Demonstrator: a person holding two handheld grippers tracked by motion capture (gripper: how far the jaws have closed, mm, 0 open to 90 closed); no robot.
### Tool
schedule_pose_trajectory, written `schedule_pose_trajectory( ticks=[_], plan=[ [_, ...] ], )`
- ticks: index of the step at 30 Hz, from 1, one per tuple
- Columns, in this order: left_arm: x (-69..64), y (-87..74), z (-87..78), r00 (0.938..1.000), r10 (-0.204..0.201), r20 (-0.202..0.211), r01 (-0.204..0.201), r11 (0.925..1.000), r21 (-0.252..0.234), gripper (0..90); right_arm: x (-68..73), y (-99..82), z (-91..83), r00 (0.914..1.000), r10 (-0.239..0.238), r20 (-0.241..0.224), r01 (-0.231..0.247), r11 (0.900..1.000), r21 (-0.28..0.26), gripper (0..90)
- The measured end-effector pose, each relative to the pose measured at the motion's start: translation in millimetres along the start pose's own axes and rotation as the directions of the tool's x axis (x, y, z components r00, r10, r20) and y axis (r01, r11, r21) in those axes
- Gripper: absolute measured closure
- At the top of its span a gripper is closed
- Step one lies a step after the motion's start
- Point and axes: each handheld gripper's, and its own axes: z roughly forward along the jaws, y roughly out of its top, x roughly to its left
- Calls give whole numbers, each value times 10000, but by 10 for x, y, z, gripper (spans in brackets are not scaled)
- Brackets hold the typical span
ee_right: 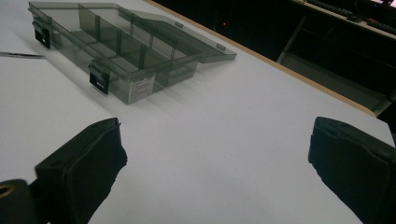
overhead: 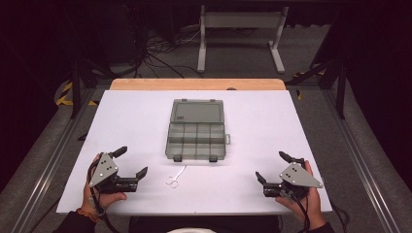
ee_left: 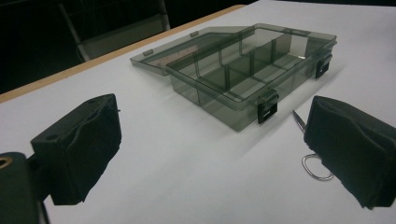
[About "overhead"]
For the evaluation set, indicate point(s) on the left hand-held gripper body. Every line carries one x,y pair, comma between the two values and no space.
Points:
104,169

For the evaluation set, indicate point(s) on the person's left hand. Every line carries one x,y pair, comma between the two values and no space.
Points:
107,197

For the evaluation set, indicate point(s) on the grey clear plastic organizer box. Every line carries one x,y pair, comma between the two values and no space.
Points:
196,129

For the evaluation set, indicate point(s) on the wooden table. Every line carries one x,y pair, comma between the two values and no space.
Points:
194,84

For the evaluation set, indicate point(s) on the white board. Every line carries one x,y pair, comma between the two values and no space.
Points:
207,194

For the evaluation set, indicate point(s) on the white metal stand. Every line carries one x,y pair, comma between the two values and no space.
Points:
241,20

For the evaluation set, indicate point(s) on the small metal scissors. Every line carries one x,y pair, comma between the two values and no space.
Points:
173,182

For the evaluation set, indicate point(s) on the yellow black hazard tape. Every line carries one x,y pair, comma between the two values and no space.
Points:
64,93
306,73

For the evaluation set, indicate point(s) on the person's torso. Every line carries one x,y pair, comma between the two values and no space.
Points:
204,224

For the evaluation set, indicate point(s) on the black metal stand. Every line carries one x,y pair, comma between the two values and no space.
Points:
76,90
340,87

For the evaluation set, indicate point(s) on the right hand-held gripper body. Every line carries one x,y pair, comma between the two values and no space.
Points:
299,177

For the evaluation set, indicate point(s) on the aluminium rail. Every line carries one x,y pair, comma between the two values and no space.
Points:
48,171
362,161

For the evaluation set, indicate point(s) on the person's right hand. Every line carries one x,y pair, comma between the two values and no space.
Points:
313,204

